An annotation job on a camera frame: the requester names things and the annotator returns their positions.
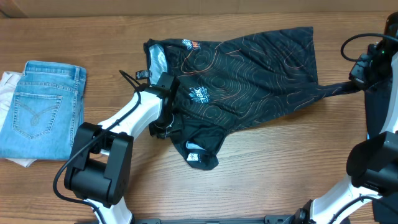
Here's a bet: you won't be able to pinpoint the black orange patterned jersey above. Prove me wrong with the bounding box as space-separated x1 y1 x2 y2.
144 27 358 170

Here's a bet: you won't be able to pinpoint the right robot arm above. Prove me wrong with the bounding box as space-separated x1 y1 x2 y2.
285 12 397 223

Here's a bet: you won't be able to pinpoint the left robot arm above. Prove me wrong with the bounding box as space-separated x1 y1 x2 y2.
60 85 177 223

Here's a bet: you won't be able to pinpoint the black garment pile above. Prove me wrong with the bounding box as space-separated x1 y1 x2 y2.
364 78 397 224

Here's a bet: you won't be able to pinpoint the folded blue denim jeans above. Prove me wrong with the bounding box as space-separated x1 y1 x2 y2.
1 60 86 160

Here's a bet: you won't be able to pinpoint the folded white garment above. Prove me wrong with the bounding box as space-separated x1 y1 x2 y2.
0 71 37 168

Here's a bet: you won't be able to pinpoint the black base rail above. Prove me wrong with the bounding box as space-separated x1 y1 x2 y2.
129 215 308 224

